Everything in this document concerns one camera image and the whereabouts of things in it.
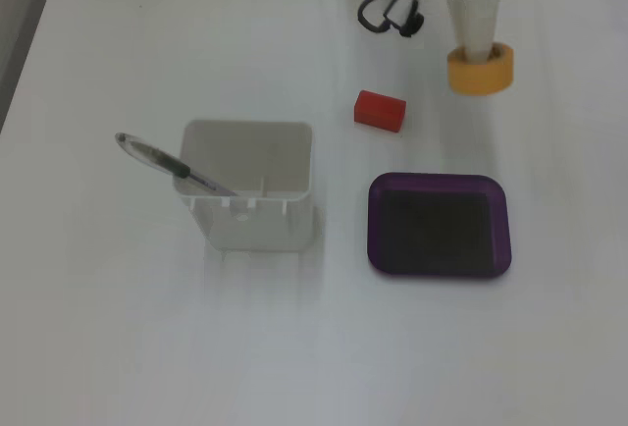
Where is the clear ballpoint pen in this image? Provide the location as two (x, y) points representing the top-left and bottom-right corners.
(115, 132), (240, 197)

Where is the red rectangular block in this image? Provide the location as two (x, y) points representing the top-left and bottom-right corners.
(352, 89), (407, 133)

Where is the purple metal tray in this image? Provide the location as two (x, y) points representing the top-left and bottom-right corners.
(366, 172), (513, 281)

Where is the white plastic pen holder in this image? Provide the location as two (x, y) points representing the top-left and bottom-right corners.
(171, 120), (316, 254)

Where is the yellow tape roll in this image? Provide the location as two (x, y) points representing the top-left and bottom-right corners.
(445, 42), (516, 97)

